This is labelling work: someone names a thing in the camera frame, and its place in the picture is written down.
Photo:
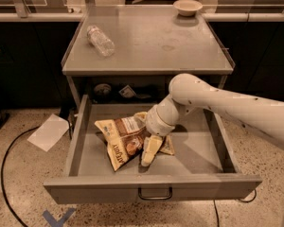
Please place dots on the grey open top drawer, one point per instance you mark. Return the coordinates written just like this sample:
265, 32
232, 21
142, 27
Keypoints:
203, 167

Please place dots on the white paper sheet on floor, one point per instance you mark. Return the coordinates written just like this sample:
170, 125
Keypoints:
49, 133

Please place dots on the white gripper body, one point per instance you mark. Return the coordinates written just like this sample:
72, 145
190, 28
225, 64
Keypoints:
155, 123

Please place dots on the grey railing bar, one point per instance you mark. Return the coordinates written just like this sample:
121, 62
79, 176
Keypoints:
210, 17

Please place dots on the black drawer handle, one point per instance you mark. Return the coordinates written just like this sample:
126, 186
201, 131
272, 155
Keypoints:
168, 193

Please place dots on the clear plastic water bottle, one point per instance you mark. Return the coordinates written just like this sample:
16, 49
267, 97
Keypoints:
100, 41

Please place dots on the grey cabinet counter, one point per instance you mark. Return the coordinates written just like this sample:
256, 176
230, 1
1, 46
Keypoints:
149, 40

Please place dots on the white paper tag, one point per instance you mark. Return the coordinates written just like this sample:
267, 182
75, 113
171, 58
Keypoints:
127, 92

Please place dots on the dark items inside cabinet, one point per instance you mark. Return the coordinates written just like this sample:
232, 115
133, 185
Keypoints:
108, 93

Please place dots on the white paper bowl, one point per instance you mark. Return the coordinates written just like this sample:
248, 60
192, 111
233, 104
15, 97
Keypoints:
187, 7

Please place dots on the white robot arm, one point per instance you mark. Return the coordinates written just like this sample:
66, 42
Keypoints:
262, 116

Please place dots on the brown chip bag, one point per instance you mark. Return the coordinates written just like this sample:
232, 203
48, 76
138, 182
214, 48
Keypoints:
125, 139

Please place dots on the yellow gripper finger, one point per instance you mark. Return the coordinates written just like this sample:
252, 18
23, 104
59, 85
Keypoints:
151, 145
140, 116

